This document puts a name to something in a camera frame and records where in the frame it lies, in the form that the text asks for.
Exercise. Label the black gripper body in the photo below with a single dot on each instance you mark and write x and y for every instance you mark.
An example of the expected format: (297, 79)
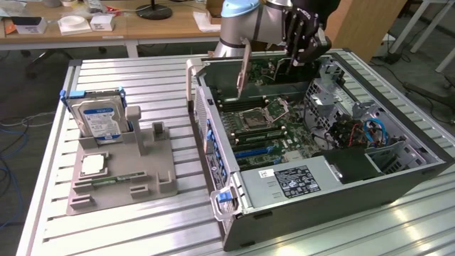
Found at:
(319, 8)

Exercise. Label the green expansion card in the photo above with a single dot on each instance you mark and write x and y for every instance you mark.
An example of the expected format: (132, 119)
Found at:
(263, 70)

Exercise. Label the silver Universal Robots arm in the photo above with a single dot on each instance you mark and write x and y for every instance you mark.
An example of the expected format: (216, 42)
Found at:
(241, 26)

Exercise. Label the wooden cabinet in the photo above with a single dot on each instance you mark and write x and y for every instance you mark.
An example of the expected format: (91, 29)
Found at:
(359, 26)

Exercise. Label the black power adapter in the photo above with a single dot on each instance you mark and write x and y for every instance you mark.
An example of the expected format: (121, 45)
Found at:
(391, 58)

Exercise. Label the metal drive cage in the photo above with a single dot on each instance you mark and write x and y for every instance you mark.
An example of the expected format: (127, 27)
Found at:
(327, 106)

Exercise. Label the white paper stack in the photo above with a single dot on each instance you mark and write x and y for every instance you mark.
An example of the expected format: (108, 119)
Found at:
(207, 25)

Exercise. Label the metal socket cover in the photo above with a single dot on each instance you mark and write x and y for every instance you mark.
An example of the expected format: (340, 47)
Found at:
(276, 108)

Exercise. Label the CPU socket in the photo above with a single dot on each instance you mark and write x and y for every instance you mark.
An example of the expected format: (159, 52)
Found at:
(253, 120)

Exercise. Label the green motherboard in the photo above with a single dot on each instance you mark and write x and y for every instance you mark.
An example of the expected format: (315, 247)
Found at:
(295, 138)

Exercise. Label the dark installed RAM stick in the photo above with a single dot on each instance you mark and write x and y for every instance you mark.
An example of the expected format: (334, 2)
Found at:
(259, 136)

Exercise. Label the black round lamp base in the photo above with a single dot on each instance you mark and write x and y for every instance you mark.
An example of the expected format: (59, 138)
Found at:
(153, 12)

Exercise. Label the blue expansion slot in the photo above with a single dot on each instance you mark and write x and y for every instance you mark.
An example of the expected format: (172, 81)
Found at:
(249, 153)

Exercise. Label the metal disk bay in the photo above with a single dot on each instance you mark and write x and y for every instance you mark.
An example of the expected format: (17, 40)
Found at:
(394, 160)

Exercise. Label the small white labelled box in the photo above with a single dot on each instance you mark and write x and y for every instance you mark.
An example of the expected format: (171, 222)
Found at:
(101, 24)

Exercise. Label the grey power supply unit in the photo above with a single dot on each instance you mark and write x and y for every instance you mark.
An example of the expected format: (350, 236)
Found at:
(269, 192)

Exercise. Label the black open PC case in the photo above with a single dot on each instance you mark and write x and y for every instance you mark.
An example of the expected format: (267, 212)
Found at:
(319, 202)

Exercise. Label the blue case latch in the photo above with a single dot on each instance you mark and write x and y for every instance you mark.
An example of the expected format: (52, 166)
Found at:
(223, 198)

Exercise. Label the hard disk in blue caddy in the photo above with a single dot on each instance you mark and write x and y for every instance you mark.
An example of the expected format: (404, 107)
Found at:
(97, 122)

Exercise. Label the wooden desk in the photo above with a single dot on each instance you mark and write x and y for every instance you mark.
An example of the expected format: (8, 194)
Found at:
(49, 37)

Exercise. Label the grey cup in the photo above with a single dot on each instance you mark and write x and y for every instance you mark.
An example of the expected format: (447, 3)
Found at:
(51, 2)

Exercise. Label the black chair base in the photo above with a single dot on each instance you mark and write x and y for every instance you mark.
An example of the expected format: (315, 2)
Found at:
(39, 60)

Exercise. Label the white box with black top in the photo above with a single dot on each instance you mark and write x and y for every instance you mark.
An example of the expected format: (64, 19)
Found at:
(29, 26)

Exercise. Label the CPU with silver lid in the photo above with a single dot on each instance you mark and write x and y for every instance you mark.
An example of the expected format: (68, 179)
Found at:
(92, 165)

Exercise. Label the green RAM stick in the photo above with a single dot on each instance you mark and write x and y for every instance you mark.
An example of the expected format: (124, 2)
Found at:
(107, 181)

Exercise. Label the grey parts rack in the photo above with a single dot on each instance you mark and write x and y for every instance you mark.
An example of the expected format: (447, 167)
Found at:
(117, 194)

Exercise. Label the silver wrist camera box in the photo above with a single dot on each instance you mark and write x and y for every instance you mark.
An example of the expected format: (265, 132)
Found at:
(324, 42)

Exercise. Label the white table frame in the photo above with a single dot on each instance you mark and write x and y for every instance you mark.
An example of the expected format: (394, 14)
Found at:
(426, 21)

